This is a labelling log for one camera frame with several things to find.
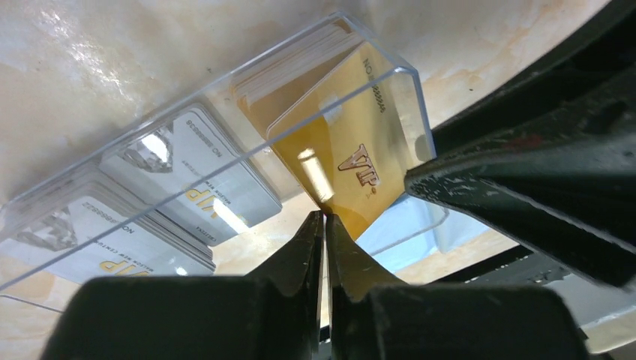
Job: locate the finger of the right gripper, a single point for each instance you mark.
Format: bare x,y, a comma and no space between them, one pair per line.
600,49
562,184

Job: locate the gold credit card stack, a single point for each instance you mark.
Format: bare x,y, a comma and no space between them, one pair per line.
331,120

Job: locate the clear plastic card box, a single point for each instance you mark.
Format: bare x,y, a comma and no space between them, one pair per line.
217,98

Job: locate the black card holder wallet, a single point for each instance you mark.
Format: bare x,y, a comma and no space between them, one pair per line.
412,229

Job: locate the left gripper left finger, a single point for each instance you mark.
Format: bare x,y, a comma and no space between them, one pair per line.
270,313

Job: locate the silver credit card stack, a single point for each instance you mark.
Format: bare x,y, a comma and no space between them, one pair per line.
155,203

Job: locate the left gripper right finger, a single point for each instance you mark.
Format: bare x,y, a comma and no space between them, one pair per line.
376,315

